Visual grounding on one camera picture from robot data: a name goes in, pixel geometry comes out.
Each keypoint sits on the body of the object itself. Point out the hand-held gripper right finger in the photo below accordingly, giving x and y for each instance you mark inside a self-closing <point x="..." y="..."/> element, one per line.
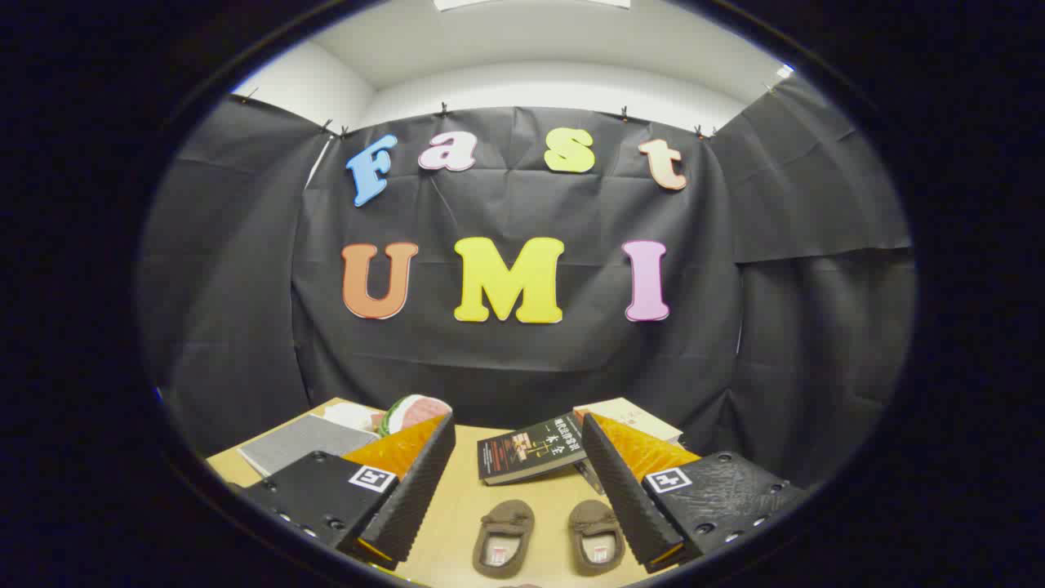
<point x="624" y="498"/>

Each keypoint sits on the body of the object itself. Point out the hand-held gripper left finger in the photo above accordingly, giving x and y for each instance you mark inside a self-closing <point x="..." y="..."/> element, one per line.
<point x="416" y="490"/>

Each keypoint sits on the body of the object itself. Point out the brown fuzzy shoe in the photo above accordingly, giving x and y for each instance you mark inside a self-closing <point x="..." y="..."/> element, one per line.
<point x="502" y="518"/>
<point x="592" y="518"/>

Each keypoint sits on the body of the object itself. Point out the grey fabric storage box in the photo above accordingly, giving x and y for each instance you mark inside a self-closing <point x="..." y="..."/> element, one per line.
<point x="302" y="441"/>

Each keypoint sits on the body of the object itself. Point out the watermelon slice plush toy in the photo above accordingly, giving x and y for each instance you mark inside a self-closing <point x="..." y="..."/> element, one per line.
<point x="416" y="412"/>

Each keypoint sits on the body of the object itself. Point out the beige cover book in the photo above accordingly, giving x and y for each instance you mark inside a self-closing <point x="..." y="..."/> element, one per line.
<point x="637" y="418"/>

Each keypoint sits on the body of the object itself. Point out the white plush toy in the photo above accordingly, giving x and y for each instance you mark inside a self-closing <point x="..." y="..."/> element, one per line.
<point x="351" y="416"/>

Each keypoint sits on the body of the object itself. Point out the black cover book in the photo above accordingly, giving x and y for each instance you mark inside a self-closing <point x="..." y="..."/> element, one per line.
<point x="526" y="449"/>

